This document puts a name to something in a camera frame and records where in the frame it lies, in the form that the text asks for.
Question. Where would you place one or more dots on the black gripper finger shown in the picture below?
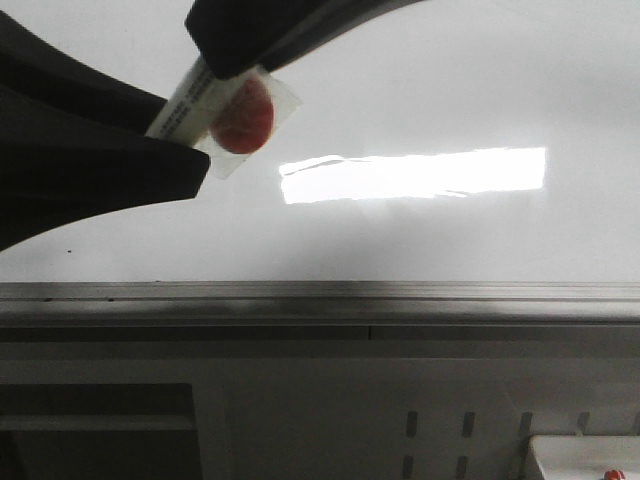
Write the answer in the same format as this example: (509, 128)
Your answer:
(74, 143)
(236, 35)

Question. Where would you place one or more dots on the red round magnet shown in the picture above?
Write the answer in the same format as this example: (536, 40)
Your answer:
(255, 105)

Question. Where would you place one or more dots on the white whiteboard marker pen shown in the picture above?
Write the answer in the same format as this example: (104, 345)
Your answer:
(198, 99)

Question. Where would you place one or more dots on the grey metal whiteboard tray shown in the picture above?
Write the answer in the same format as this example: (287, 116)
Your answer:
(55, 309)

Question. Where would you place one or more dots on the white slotted pegboard panel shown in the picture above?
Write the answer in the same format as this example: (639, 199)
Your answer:
(401, 418)

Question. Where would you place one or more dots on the white plastic box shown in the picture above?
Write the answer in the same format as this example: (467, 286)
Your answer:
(581, 457)

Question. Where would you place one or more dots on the small red object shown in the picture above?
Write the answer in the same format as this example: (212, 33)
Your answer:
(614, 474)

